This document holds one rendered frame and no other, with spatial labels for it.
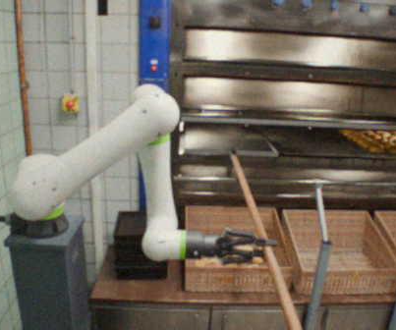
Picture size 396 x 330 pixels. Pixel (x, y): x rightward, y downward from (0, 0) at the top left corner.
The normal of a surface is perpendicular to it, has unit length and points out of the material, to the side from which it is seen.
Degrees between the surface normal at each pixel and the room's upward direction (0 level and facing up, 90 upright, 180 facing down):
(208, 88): 70
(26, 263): 90
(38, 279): 90
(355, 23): 90
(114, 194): 90
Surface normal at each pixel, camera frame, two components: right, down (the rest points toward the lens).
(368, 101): 0.03, -0.04
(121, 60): 0.01, 0.30
